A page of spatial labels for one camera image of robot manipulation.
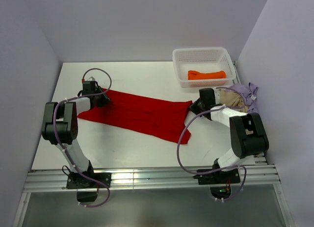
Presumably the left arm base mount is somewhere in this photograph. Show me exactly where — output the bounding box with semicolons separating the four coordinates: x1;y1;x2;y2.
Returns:
66;172;111;204

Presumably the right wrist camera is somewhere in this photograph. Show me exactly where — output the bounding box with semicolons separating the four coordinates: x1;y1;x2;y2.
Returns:
213;88;221;104

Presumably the purple t-shirt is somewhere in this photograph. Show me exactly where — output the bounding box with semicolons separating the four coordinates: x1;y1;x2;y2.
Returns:
227;83;259;113

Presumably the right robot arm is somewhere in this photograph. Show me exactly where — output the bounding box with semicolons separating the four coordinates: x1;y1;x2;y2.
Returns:
189;88;269;183

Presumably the white plastic basket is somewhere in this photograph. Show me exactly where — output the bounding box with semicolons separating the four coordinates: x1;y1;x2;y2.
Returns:
172;47;236;88

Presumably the beige t-shirt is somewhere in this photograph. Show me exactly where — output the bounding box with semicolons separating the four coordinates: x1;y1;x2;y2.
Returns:
220;89;248;113

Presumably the aluminium rail frame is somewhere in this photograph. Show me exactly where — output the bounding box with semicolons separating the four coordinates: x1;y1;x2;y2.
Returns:
13;155;295;227

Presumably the red t-shirt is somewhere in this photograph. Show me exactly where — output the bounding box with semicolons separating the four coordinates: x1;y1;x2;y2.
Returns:
78;90;192;143

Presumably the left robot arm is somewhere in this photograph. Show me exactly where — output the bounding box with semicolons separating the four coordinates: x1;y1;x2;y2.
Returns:
41;78;110;188

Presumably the rolled orange t-shirt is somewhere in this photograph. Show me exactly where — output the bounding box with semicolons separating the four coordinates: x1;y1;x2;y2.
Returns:
188;70;226;80

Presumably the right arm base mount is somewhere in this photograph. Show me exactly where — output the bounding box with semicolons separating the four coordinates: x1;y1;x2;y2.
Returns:
193;168;240;201

